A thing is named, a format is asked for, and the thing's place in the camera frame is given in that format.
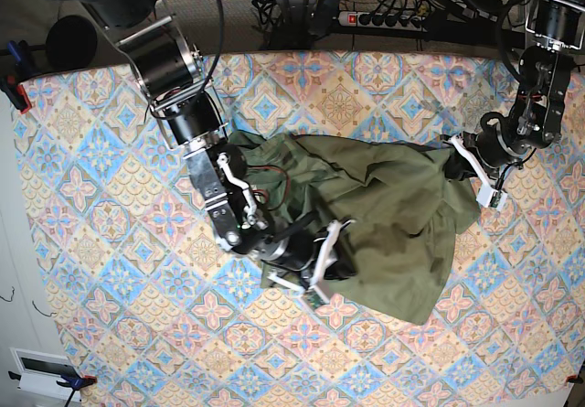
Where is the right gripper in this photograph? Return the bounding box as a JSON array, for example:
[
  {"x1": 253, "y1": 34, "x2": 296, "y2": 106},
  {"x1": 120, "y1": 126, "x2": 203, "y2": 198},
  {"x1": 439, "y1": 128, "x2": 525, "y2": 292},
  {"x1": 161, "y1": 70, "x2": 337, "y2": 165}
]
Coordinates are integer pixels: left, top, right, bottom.
[{"x1": 267, "y1": 217, "x2": 357, "y2": 288}]

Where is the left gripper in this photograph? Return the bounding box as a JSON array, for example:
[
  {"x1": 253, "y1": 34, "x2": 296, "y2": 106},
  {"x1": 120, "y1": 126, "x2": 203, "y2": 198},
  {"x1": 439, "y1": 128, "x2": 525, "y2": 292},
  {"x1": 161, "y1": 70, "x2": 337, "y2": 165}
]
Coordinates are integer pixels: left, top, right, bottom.
[{"x1": 445, "y1": 132, "x2": 503, "y2": 183}]

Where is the green t-shirt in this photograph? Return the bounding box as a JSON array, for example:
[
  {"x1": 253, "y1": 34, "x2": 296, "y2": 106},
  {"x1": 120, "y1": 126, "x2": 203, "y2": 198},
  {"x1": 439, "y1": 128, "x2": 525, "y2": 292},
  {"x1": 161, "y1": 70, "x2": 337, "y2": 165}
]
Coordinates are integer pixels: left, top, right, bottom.
[{"x1": 229, "y1": 131, "x2": 480, "y2": 325}]

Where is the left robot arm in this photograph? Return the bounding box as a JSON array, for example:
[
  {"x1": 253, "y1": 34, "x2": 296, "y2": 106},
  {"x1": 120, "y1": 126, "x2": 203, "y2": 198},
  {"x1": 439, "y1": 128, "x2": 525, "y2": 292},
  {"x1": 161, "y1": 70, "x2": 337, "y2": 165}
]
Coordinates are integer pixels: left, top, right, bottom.
[{"x1": 443, "y1": 0, "x2": 584, "y2": 187}]

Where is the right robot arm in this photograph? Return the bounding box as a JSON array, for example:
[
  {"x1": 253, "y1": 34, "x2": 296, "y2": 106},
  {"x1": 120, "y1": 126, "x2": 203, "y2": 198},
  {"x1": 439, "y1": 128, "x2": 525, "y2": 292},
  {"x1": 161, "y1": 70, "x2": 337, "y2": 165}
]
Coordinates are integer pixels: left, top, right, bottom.
[{"x1": 63, "y1": 0, "x2": 356, "y2": 290}]

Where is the patterned tile tablecloth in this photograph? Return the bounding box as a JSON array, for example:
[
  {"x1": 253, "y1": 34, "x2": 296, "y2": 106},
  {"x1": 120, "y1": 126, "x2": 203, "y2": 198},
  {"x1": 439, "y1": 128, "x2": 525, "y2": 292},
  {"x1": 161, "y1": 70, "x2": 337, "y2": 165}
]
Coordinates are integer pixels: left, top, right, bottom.
[{"x1": 11, "y1": 66, "x2": 584, "y2": 406}]

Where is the white power strip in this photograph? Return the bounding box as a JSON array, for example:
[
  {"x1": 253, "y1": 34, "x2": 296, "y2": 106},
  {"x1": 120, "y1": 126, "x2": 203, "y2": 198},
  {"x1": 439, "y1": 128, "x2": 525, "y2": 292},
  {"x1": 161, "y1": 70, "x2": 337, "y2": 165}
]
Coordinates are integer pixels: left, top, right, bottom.
[{"x1": 337, "y1": 11, "x2": 422, "y2": 30}]

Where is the orange clamp lower right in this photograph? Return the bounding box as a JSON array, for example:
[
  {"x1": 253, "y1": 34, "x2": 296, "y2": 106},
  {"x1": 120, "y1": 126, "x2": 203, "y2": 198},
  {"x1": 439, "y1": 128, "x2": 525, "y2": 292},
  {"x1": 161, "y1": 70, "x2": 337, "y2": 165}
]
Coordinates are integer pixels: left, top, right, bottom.
[{"x1": 566, "y1": 374, "x2": 584, "y2": 384}]

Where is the blue orange clamp lower left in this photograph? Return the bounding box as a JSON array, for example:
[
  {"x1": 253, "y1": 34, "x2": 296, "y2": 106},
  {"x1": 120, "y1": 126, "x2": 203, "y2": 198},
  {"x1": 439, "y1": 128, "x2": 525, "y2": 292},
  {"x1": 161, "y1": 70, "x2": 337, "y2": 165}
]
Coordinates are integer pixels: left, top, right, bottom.
[{"x1": 8, "y1": 371, "x2": 97, "y2": 392}]

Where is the blue orange clamp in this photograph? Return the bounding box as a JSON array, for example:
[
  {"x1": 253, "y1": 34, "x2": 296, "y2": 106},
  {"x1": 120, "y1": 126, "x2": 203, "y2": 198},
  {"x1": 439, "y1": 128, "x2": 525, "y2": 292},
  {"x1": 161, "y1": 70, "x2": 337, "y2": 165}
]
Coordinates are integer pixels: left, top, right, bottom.
[
  {"x1": 1, "y1": 40, "x2": 32, "y2": 113},
  {"x1": 8, "y1": 371, "x2": 97, "y2": 392}
]

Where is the black round stool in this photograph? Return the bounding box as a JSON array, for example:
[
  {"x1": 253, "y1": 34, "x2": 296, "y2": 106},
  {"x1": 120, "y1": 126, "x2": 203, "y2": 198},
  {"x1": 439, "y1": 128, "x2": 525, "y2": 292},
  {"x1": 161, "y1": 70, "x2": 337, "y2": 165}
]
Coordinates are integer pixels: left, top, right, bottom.
[{"x1": 45, "y1": 15, "x2": 98, "y2": 71}]

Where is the blue orange clamp upper left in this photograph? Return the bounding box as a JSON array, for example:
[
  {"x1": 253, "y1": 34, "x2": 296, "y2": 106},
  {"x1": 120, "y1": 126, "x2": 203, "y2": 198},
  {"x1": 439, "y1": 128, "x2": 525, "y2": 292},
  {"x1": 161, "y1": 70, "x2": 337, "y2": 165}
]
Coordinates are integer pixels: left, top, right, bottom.
[{"x1": 1, "y1": 40, "x2": 32, "y2": 113}]

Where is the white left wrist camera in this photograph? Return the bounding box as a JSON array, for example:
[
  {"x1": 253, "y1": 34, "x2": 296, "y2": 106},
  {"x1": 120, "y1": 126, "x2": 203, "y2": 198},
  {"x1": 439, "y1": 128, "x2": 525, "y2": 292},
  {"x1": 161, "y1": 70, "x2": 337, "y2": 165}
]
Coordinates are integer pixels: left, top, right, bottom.
[{"x1": 443, "y1": 134, "x2": 508, "y2": 211}]

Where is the white wall outlet box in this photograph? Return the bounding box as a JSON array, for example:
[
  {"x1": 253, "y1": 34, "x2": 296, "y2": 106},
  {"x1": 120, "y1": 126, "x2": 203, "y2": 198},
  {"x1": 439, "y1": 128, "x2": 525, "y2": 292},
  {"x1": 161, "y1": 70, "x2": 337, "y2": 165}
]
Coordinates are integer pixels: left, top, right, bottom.
[{"x1": 10, "y1": 348, "x2": 78, "y2": 401}]

